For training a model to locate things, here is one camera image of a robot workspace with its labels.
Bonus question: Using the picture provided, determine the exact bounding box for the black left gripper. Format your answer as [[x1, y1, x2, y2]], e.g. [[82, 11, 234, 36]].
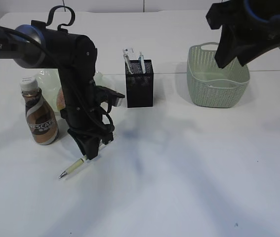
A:
[[61, 81, 115, 160]]

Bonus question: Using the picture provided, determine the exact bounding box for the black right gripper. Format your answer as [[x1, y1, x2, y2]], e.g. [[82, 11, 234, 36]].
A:
[[206, 0, 280, 69]]

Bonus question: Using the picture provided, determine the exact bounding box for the cream pen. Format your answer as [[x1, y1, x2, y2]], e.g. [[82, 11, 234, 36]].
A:
[[58, 155, 100, 180]]

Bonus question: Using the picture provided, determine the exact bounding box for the sugared bread roll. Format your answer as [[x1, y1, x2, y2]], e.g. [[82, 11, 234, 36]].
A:
[[56, 88, 66, 111]]

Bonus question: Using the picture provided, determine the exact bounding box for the brown Nescafe coffee bottle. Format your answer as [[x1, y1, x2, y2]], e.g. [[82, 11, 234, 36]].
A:
[[20, 77, 58, 145]]

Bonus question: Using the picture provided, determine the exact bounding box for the grey pen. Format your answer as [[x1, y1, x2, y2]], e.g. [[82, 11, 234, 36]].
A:
[[138, 51, 146, 74], [123, 53, 133, 74]]

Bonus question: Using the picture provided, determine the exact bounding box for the clear plastic ruler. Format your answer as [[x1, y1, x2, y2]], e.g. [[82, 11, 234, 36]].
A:
[[123, 48, 134, 57]]

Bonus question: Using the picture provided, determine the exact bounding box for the green woven plastic basket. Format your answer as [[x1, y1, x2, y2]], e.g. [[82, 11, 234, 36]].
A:
[[187, 42, 250, 108]]

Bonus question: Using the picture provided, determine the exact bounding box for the green wavy glass plate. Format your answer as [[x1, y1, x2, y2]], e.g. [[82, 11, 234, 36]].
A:
[[35, 69, 105, 114]]

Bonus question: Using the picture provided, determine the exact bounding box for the black mesh pen holder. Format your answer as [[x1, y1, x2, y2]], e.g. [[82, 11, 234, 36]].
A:
[[125, 59, 154, 108]]

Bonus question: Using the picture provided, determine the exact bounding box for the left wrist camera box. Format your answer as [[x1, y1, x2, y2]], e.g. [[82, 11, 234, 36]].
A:
[[95, 85, 125, 107]]

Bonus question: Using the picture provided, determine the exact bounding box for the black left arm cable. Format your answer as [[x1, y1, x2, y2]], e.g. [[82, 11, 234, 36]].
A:
[[0, 6, 116, 139]]

